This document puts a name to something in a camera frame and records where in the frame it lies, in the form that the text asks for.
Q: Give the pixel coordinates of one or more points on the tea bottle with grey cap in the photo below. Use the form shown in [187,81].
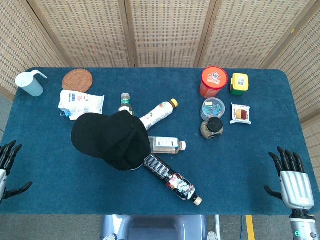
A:
[125,102]

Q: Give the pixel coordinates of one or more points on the glass jar with black lid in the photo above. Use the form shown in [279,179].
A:
[212,127]

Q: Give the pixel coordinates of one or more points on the clear bottle with white cap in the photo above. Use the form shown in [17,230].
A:
[167,145]

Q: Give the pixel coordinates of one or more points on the woven bamboo folding screen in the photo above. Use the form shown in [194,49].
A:
[165,30]

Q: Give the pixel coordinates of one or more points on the blue table cloth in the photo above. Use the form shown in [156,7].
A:
[237,162]

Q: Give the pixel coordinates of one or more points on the black baseball cap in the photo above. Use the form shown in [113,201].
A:
[120,142]

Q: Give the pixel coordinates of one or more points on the round woven rattan coaster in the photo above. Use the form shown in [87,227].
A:
[77,80]

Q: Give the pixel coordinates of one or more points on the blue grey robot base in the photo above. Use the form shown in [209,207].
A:
[155,227]

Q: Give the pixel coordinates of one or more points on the clear round tub of clips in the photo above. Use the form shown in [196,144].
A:
[212,107]

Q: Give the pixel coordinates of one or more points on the white red snack packet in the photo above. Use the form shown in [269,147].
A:
[240,113]

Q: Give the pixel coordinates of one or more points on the white bottle with yellow cap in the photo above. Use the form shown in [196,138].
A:
[160,112]

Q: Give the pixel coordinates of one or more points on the yellow and green box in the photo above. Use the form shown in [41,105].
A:
[240,83]

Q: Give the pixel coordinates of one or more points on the blue binder clip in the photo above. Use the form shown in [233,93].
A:
[67,114]

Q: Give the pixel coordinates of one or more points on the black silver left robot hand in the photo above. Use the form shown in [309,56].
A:
[7,155]

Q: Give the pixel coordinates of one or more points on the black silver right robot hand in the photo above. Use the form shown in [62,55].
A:
[296,187]

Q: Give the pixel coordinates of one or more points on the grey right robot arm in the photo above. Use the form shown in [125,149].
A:
[302,225]

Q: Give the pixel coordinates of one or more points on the white plastic measuring jug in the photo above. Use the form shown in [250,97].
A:
[28,85]

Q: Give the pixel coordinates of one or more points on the black bottle with beige cap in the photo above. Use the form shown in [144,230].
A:
[175,180]

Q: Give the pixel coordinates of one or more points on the white snack bag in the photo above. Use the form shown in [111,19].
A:
[80,102]

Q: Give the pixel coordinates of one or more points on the white vertical bar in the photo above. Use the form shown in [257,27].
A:
[217,227]

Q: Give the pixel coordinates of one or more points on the yellow floor tape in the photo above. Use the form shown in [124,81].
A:
[250,227]

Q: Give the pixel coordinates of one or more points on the orange lidded canister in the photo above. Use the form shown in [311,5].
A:
[213,80]

